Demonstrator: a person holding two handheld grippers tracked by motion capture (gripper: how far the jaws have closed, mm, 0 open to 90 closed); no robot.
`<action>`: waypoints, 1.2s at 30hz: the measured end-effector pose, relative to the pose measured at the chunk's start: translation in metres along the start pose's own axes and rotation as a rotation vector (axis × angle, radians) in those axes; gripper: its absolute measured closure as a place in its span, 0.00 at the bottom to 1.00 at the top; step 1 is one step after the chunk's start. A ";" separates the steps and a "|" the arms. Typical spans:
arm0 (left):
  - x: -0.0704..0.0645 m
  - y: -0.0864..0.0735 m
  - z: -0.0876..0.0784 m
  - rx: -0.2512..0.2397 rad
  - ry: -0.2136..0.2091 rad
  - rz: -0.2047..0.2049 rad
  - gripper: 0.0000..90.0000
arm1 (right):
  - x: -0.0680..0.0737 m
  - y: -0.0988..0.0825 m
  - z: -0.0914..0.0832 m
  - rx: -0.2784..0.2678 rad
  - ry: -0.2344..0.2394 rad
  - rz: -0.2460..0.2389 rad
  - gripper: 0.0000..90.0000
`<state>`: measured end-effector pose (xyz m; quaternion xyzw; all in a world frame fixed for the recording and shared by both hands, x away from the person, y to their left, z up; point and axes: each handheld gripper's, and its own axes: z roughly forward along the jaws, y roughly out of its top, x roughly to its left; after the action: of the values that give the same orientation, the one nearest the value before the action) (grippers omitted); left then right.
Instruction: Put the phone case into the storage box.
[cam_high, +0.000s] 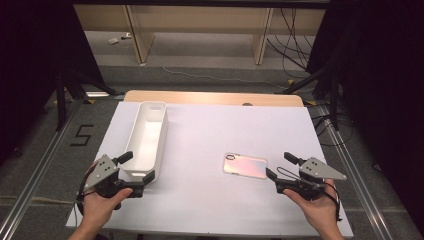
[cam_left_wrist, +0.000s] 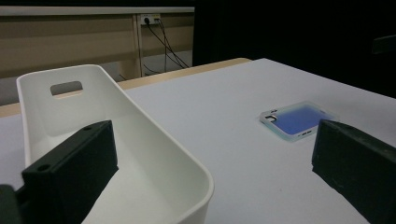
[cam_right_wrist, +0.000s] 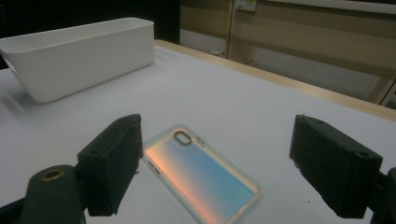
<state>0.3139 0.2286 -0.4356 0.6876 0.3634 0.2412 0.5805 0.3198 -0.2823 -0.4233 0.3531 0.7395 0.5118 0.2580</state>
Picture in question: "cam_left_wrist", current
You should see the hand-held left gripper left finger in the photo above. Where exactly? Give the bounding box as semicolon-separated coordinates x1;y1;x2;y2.
21;119;120;224

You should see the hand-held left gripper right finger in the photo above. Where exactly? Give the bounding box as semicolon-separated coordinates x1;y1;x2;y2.
311;119;396;224

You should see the blue phone case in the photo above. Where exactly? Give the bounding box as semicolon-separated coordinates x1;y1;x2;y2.
259;100;340;143

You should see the white plastic bin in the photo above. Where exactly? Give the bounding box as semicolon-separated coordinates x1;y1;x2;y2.
16;63;215;224

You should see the wooden bench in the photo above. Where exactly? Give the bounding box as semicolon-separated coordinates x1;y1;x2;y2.
0;6;195;80

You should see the white table sheet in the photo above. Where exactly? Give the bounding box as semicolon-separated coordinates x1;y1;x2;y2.
0;58;396;224

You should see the black floor cable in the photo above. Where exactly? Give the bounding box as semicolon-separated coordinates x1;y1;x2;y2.
155;18;191;69
145;20;186;69

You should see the white wall socket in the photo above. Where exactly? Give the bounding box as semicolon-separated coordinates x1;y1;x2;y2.
140;13;162;26

